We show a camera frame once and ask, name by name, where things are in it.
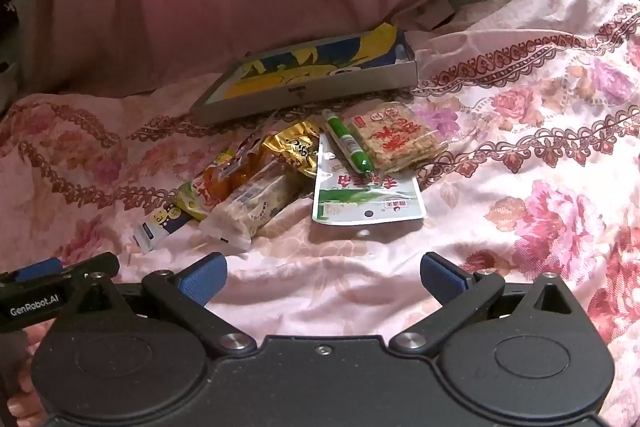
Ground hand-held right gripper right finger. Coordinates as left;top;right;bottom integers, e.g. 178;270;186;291
389;251;577;354

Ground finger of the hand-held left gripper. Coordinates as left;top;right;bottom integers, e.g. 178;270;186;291
50;252;121;294
0;258;64;286

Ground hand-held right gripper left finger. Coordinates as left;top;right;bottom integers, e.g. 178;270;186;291
65;251;257;354

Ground blue and white stick packet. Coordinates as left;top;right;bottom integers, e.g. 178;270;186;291
134;207;193;254

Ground clear nut bar packet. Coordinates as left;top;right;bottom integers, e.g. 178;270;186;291
202;162;301;253

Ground orange snack packet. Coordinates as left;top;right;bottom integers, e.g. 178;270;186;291
175;147;266;222

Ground white and green pouch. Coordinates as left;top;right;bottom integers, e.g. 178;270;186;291
312;132;427;227

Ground puffed rice cake packet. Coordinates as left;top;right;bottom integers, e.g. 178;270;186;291
347;102;450;174

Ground gold snack packet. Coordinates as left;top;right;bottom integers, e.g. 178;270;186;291
262;121;321;180

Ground green sausage stick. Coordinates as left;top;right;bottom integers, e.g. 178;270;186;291
322;109;375;175

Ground painted cardboard box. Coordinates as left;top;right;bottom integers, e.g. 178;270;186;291
190;23;420;126

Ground person's left hand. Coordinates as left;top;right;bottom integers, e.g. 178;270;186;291
0;322;51;427

